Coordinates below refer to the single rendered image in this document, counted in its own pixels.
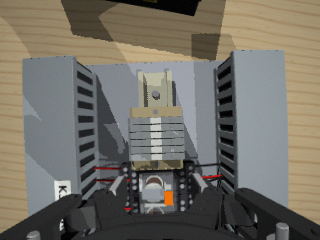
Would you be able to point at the black parts tray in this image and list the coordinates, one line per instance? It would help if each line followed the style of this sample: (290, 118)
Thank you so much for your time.
(186, 7)

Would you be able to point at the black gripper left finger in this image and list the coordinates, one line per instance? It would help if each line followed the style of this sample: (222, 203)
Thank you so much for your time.
(77, 214)

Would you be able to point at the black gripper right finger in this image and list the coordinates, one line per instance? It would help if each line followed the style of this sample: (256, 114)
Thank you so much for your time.
(274, 221)

